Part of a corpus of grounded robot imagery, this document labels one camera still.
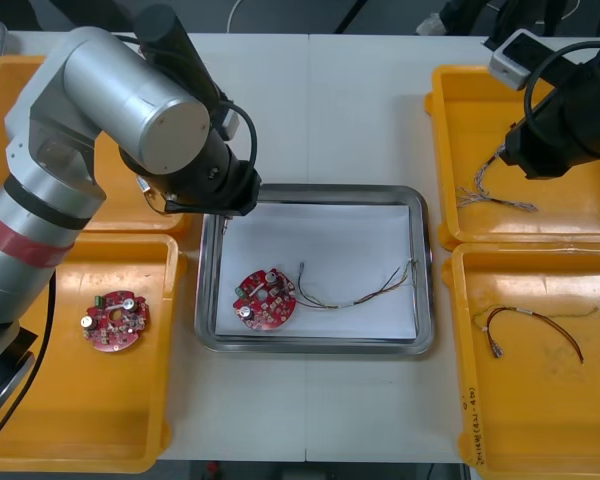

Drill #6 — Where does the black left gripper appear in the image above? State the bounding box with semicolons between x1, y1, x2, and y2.
164;143;262;218

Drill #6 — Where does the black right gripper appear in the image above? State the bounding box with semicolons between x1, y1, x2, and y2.
498;102;587;182

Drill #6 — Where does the blue-white twisted wire harness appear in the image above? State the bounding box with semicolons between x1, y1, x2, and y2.
473;148;506;197
456;186;540;213

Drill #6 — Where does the white sheet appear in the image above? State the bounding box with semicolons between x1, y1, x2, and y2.
214;199;419;344

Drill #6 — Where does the round red circuit board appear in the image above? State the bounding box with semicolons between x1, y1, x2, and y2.
232;267;300;332
79;291;152;354

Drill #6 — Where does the person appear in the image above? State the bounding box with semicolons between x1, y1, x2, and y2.
413;0;569;37

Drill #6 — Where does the white cable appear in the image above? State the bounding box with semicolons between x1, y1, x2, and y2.
554;0;582;25
226;0;246;32

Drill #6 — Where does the multicolour wire harness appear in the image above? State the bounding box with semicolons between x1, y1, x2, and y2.
296;258;421;312

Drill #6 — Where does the red-black wire harness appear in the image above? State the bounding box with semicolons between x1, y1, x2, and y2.
472;305;600;365

